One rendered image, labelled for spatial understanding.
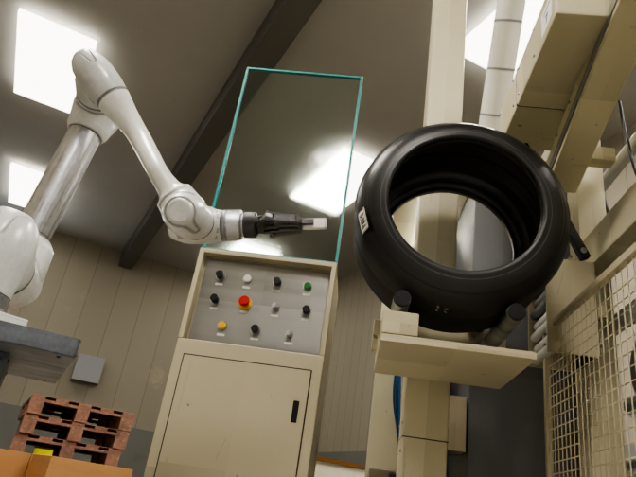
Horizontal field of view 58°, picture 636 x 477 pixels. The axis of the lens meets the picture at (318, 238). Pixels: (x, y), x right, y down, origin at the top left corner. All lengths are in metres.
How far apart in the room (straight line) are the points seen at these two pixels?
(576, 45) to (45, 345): 1.53
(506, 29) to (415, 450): 1.80
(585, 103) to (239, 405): 1.47
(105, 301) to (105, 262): 0.62
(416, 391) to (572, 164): 0.85
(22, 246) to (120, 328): 7.86
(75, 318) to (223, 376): 7.28
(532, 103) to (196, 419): 1.53
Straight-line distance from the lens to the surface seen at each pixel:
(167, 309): 9.60
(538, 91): 1.94
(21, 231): 1.59
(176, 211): 1.46
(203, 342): 2.21
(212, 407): 2.15
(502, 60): 2.75
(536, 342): 2.02
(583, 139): 1.93
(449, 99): 2.27
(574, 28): 1.77
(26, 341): 1.33
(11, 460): 4.92
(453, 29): 2.51
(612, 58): 1.79
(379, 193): 1.55
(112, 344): 9.34
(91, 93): 1.86
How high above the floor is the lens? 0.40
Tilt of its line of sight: 25 degrees up
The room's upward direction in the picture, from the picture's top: 9 degrees clockwise
